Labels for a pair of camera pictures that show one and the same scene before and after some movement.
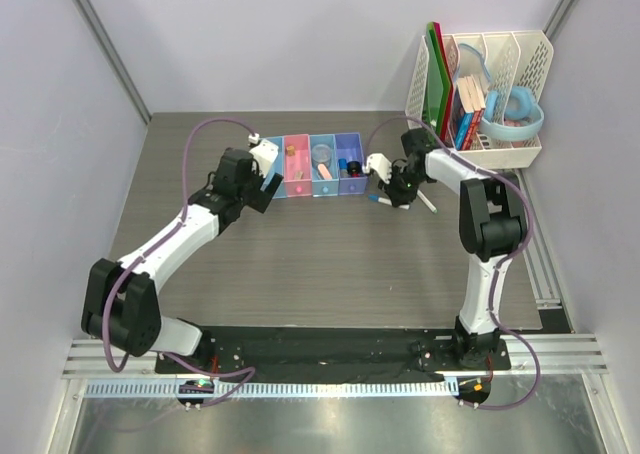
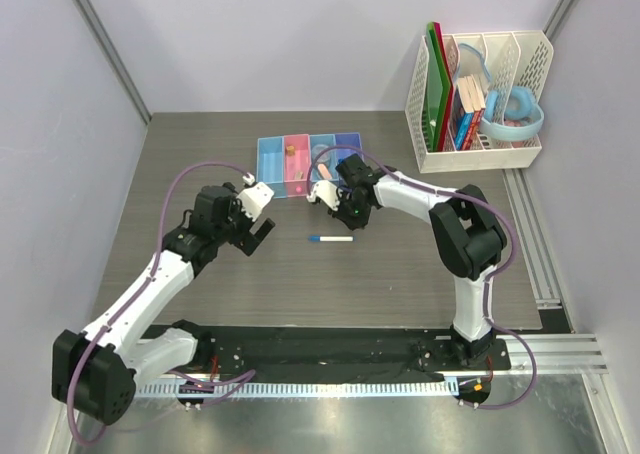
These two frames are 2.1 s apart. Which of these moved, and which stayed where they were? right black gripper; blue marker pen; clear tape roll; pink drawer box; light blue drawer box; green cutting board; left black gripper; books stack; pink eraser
Moved: right black gripper; blue marker pen; left black gripper
Stayed: green cutting board; light blue drawer box; clear tape roll; books stack; pink drawer box; pink eraser
